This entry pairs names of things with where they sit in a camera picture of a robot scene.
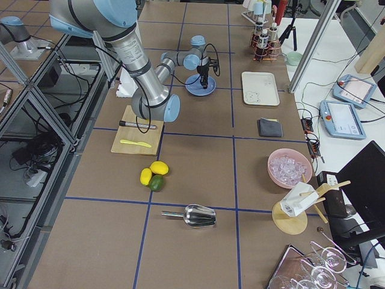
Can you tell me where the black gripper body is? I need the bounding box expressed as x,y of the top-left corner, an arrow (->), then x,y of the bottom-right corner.
197,64 -> 209,81

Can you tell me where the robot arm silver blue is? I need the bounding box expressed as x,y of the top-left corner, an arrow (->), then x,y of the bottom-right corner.
49,0 -> 208,122
1,16 -> 49,61

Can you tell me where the blue ceramic plate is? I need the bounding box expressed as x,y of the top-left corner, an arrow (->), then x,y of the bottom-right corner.
185,74 -> 217,96

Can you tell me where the cream rectangular tray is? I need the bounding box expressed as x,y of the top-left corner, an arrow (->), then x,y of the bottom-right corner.
241,72 -> 280,106

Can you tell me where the dark drink bottle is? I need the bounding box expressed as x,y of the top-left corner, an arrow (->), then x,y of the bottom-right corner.
268,22 -> 277,42
258,29 -> 268,49
255,17 -> 264,36

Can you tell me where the wooden cutting board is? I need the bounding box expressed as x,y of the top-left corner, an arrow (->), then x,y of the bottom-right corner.
111,120 -> 164,155

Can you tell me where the dark grey folded cloth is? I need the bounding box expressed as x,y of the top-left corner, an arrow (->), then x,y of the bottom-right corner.
257,118 -> 283,137

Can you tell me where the yellow plastic knife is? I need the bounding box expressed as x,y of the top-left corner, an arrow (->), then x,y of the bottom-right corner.
120,139 -> 152,148

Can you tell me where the green ceramic bowl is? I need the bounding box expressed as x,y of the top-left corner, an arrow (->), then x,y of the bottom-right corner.
286,51 -> 303,66

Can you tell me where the yellow lemon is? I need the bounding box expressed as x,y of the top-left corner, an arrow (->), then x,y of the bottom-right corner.
140,168 -> 153,186
150,161 -> 169,175

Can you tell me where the green lime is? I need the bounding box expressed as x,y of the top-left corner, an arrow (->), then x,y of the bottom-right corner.
149,175 -> 165,191

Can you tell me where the pink bowl with ice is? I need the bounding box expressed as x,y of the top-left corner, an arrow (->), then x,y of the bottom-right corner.
267,148 -> 313,188

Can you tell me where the blue teach pendant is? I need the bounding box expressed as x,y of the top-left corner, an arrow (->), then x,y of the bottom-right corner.
319,100 -> 366,140
333,74 -> 377,109

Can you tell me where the black monitor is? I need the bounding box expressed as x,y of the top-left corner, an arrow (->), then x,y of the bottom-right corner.
325,140 -> 384,249

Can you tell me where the wine glass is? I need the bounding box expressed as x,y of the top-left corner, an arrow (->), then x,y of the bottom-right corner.
300,259 -> 337,289
309,241 -> 347,273

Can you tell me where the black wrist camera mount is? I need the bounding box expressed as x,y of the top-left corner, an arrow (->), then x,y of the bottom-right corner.
208,58 -> 220,76

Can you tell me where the copper wire bottle rack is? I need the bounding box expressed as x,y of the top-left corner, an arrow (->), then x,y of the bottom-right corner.
250,34 -> 283,61

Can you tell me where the white wire cup rack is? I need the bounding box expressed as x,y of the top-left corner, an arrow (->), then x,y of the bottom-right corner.
241,0 -> 273,23

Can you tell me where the black handled knife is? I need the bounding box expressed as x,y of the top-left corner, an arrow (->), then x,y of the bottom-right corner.
119,120 -> 157,129

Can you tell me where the black camera tripod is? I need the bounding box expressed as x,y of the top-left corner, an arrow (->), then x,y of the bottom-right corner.
279,0 -> 298,51

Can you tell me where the aluminium frame post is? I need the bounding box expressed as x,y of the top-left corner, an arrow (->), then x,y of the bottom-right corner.
288,0 -> 341,93

